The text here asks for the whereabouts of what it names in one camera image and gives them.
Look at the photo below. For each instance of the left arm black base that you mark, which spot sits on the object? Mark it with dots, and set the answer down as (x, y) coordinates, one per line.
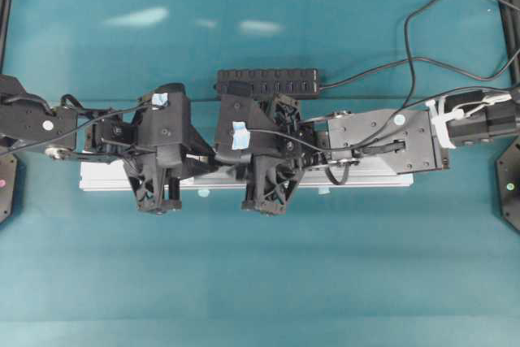
(8, 171)

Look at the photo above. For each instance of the black USB hub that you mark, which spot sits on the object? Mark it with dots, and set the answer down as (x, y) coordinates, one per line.
(262, 84)

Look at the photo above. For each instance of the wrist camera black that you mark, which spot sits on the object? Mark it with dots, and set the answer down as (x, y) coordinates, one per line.
(240, 113)
(165, 128)

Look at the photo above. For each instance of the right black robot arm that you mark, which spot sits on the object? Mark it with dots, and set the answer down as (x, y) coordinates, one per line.
(417, 137)

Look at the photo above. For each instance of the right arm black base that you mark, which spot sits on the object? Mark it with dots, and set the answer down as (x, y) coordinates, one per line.
(508, 177)

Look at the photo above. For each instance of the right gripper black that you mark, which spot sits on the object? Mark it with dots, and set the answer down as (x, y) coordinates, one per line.
(282, 147)

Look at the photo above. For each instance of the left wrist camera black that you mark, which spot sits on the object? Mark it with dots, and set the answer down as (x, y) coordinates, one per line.
(165, 128)

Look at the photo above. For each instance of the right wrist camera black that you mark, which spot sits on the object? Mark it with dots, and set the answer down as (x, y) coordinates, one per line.
(240, 113)

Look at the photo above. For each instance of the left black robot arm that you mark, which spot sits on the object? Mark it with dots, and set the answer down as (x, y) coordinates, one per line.
(28, 122)

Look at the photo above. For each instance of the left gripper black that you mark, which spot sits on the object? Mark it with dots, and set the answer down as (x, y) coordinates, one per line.
(154, 188)

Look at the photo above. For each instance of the right black frame rail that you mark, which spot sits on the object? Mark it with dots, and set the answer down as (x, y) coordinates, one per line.
(510, 23)

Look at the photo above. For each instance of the left black frame rail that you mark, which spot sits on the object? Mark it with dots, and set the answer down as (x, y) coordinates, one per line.
(5, 10)

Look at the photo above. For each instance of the black frame rail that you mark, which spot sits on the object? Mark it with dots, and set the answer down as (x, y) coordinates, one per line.
(510, 23)
(5, 10)

